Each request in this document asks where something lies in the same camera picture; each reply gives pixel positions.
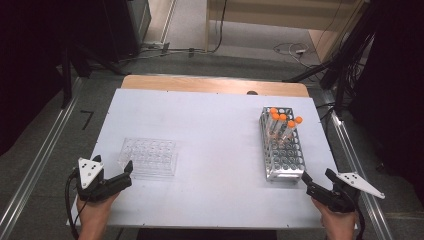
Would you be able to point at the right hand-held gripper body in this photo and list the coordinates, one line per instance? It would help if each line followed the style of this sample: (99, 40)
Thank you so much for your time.
(336, 200)

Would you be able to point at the white board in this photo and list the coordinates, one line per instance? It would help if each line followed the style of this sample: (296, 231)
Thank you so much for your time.
(216, 150)

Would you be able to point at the person's right hand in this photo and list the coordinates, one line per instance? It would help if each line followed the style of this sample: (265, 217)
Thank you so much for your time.
(338, 221)

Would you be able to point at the wooden table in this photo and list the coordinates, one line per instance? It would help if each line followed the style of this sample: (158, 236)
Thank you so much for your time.
(206, 85)

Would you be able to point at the aluminium floor rail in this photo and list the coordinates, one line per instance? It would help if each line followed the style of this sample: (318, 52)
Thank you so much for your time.
(360, 173)
(36, 166)

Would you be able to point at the black metal stand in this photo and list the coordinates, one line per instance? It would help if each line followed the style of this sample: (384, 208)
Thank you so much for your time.
(340, 76)
(66, 76)

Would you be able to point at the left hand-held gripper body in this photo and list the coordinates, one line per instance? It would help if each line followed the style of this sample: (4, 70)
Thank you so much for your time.
(88, 173)

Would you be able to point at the power strip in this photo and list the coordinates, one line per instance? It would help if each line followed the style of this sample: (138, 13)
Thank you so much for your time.
(155, 45)

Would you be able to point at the black computer case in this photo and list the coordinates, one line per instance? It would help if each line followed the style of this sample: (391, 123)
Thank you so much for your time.
(130, 26)

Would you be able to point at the light wooden cabinet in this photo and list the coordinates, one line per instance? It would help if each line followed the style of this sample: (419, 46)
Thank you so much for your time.
(283, 15)

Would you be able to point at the clear plastic tube rack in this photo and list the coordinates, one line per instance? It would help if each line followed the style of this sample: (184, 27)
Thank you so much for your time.
(150, 156)

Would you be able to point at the dark curtain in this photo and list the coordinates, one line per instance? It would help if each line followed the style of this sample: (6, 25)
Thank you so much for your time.
(396, 83)
(30, 66)

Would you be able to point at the person's left hand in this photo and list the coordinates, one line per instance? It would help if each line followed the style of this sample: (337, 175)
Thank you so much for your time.
(95, 213)

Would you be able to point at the metal test tube rack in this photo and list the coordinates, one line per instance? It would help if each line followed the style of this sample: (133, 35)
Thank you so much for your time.
(283, 161)

